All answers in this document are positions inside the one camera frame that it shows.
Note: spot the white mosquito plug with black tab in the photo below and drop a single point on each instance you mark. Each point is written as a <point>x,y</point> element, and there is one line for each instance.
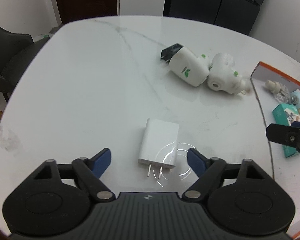
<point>185,64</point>

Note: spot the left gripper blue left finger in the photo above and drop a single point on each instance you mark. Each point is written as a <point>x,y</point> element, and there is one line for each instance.
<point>100,162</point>

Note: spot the blue lid toothpick jar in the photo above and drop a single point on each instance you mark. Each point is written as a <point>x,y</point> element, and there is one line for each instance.
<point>295,98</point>

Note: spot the clear liquid refill bottle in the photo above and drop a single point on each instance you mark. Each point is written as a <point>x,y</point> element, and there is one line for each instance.
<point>279,91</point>

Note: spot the orange rimmed white box lid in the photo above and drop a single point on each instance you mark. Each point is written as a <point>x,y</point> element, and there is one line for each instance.
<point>286,170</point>

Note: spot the dark four door refrigerator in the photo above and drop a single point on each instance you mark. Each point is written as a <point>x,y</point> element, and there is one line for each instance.
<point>236,15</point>

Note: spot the white wall charger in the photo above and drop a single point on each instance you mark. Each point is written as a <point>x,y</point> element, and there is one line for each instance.
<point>159,145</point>

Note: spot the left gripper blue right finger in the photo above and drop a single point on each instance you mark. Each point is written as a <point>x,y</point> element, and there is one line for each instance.
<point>197,162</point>

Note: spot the black chair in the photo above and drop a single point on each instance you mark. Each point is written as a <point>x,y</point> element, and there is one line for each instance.
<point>17,51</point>

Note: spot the teal bandage box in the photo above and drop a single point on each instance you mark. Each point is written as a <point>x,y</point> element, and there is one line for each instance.
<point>285,114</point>

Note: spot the white mosquito plug with prongs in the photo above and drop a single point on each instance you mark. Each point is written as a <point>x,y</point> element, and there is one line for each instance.
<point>224,77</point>

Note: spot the white green plastic bag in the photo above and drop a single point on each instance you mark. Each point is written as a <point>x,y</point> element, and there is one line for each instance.
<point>42,36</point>

